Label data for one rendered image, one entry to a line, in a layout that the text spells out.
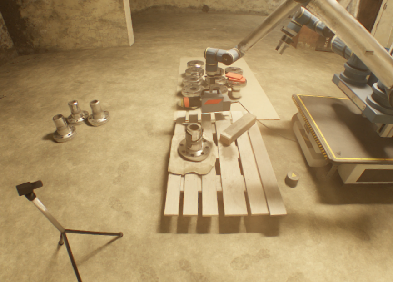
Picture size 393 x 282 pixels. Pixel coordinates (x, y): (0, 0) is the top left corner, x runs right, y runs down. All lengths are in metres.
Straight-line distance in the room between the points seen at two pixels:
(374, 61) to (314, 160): 0.91
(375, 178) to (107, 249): 2.07
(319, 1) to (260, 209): 1.30
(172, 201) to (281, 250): 0.78
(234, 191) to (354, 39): 1.20
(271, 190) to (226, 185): 0.31
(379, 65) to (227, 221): 1.36
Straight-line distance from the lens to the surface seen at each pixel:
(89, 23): 5.60
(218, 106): 2.00
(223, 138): 1.80
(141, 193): 1.70
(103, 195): 1.78
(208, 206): 1.42
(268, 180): 1.59
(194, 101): 1.95
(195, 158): 1.63
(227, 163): 1.66
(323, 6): 1.42
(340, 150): 1.80
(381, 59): 1.49
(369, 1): 6.25
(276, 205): 1.48
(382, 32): 6.58
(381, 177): 2.11
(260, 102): 2.77
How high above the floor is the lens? 1.35
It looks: 39 degrees down
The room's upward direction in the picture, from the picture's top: straight up
